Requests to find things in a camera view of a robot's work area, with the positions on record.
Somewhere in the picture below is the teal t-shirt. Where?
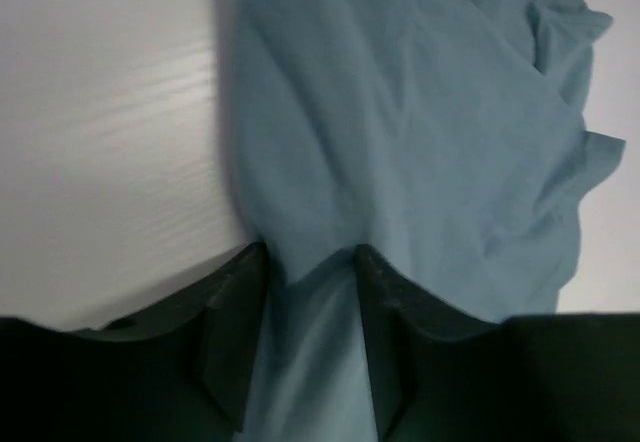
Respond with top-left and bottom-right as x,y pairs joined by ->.
230,0 -> 624,441

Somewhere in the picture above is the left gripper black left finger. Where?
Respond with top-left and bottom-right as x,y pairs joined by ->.
76,243 -> 268,435

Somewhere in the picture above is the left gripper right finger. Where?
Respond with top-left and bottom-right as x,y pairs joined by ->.
354,245 -> 505,441

